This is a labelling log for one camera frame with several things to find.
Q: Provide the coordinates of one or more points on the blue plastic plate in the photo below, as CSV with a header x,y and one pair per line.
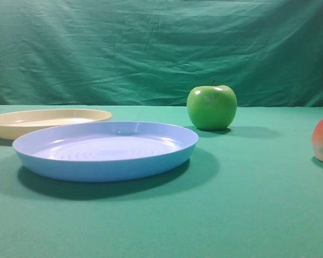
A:
x,y
105,151

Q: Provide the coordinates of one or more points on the yellow plastic plate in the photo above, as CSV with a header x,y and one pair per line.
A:
x,y
15,124

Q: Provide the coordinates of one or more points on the green apple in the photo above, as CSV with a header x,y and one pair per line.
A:
x,y
211,108

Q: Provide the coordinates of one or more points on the green table cloth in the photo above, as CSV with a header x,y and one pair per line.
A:
x,y
253,191

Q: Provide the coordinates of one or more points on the green backdrop cloth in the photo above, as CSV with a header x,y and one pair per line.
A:
x,y
154,52

